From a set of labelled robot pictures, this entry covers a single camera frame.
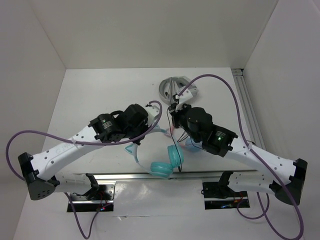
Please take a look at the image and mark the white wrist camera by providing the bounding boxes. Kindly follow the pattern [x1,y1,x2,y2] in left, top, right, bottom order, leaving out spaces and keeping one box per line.
[173,87,194,112]
[144,105,160,127]

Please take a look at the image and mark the pink blue cat-ear headphones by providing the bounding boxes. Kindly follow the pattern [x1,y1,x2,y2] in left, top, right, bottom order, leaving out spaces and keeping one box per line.
[177,131,202,153]

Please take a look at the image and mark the aluminium rail right side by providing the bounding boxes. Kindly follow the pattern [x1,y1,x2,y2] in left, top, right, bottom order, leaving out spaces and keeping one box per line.
[231,68,265,148]

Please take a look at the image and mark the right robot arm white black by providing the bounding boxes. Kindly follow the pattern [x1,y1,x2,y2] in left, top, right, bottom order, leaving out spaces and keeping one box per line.
[168,103,308,205]

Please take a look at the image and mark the aluminium rail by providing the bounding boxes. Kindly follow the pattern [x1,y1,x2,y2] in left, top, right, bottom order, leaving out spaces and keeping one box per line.
[231,68,265,148]
[56,169,258,181]

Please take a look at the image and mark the black pink headphone cable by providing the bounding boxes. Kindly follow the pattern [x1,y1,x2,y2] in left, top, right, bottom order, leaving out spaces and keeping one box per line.
[176,128,193,145]

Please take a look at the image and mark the grey headphone cable bundle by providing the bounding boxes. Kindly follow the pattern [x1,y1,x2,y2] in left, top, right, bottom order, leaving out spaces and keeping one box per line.
[164,77,177,106]

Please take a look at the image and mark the teal cat-ear headphones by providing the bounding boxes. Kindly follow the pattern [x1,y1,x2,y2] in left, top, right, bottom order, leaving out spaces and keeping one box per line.
[124,124,184,175]

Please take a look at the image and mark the black teal headphone cable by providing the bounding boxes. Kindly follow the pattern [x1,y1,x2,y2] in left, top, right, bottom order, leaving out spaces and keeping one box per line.
[166,107,183,173]

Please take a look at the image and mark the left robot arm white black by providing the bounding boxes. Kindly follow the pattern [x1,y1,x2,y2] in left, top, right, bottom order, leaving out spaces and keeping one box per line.
[18,104,159,201]

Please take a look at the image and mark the grey white headphones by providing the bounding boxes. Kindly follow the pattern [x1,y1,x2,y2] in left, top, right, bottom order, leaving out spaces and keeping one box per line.
[158,76,191,105]

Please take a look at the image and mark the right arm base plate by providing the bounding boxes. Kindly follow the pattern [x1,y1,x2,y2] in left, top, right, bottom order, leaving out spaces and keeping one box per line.
[201,182,250,210]

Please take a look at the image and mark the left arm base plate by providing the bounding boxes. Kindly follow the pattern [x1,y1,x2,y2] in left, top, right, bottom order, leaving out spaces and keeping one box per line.
[69,181,116,213]

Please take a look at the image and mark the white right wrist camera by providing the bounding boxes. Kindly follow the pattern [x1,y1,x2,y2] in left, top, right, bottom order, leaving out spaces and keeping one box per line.
[173,87,194,112]

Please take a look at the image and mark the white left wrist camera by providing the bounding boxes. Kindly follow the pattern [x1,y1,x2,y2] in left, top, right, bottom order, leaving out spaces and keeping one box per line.
[144,105,160,127]

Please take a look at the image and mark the aluminium rail front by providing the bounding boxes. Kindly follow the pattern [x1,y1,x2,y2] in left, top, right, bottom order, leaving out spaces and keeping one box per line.
[56,169,258,181]

